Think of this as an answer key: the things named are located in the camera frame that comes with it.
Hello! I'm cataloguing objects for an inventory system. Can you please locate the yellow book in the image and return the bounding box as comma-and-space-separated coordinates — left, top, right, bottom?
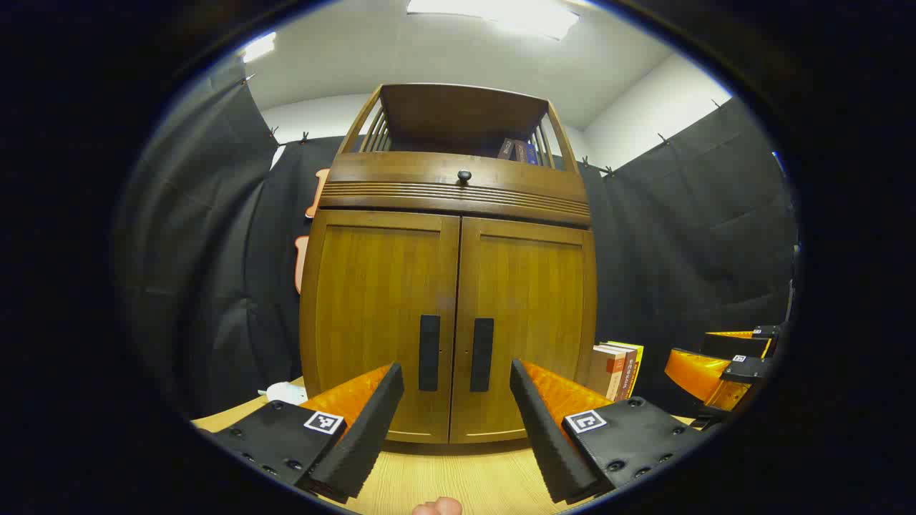
608, 341, 645, 398

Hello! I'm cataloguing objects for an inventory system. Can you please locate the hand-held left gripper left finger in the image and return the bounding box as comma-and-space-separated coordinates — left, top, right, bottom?
208, 363, 405, 504

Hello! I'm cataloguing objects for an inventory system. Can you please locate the black backdrop cloth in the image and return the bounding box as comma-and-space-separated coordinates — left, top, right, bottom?
118, 61, 799, 423

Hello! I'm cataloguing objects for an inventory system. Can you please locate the wooden double-door shoe cabinet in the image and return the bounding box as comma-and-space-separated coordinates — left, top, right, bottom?
299, 83, 598, 446

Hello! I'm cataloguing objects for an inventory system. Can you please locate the black door handle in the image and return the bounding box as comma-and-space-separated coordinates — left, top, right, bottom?
419, 315, 442, 392
470, 318, 494, 393

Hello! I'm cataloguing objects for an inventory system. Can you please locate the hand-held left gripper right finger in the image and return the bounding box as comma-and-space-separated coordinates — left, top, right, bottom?
510, 359, 716, 505

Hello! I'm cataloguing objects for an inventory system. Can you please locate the wooden cabinet door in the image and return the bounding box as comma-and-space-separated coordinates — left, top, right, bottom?
449, 217, 598, 444
301, 210, 461, 444

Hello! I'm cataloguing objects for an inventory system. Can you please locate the large ceiling light panel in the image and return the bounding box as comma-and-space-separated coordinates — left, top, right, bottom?
406, 0, 580, 40

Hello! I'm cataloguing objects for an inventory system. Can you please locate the beige book with orange band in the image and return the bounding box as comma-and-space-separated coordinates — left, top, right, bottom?
588, 345, 620, 398

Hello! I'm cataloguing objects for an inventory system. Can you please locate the white crumpled tissue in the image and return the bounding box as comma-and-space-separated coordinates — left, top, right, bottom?
258, 382, 308, 406

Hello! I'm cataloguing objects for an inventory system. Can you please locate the small ceiling light panel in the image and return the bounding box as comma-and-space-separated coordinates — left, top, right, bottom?
240, 32, 278, 64

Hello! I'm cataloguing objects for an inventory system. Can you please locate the wooden ribbed drawer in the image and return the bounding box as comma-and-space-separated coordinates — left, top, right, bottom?
318, 152, 592, 228

